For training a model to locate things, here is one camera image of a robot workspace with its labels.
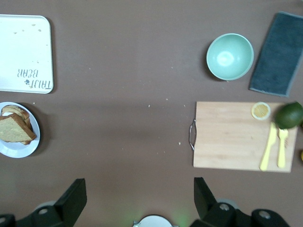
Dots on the brown bread slice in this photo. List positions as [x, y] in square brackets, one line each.
[14, 128]

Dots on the wooden cutting board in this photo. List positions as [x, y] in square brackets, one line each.
[225, 142]

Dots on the mint green bowl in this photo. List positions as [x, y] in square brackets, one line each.
[229, 56]

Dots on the fried egg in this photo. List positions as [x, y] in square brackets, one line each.
[6, 114]

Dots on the green avocado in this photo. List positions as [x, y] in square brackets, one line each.
[288, 116]

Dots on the dark grey cloth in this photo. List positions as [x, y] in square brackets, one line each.
[274, 56]

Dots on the toast with fried egg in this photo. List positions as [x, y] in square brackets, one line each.
[16, 110]

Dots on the lemon slice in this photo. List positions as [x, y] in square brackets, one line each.
[261, 111]

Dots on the pale blue round plate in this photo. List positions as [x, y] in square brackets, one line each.
[14, 150]

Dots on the yellow lemon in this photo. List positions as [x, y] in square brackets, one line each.
[302, 156]

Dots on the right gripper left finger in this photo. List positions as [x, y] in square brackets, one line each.
[71, 201]

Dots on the yellow plastic fork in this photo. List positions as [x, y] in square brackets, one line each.
[282, 151]

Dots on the yellow plastic knife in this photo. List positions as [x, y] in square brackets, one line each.
[268, 146]

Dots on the cream bear print tray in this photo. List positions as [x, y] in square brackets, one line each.
[23, 52]

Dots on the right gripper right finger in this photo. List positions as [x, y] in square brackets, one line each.
[206, 205]

